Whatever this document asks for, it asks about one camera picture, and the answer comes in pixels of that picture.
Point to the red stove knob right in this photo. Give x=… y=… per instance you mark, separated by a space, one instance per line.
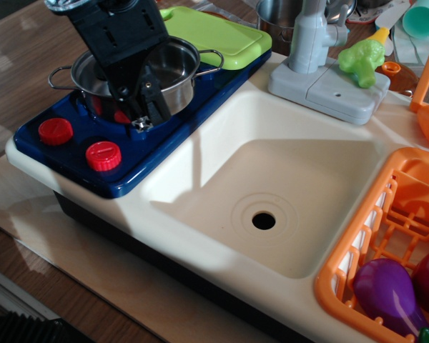
x=103 y=156

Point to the purple toy eggplant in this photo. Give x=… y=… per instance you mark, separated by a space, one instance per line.
x=384 y=289

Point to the steel pot behind faucet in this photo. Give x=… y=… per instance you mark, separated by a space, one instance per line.
x=277 y=18

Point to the green toy broccoli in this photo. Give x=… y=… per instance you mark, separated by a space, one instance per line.
x=364 y=57

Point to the red stove knob left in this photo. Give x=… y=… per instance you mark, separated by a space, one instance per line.
x=55 y=131

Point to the stainless steel pan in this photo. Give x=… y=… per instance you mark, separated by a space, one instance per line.
x=175 y=66

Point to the blue toy stove top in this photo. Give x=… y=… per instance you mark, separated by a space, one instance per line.
x=141 y=152

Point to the green plastic cutting board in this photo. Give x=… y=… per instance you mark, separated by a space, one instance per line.
x=239 y=45

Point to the orange plastic lid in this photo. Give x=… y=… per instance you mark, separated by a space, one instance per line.
x=402 y=79

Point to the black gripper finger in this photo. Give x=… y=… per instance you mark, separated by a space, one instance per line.
x=134 y=104
x=153 y=102

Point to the grey toy faucet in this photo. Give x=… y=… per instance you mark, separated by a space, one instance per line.
x=310 y=78

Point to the white plastic spatula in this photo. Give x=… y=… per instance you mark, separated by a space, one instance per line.
x=391 y=14

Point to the red stove knob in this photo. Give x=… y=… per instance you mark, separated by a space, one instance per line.
x=103 y=156
x=55 y=131

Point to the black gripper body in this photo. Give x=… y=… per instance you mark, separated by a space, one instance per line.
x=120 y=35

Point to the cream toy sink unit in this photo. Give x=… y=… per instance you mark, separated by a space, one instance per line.
x=253 y=202

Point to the teal plastic cup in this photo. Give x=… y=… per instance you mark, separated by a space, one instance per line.
x=416 y=19

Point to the orange dish rack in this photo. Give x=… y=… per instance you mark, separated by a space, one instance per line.
x=392 y=222

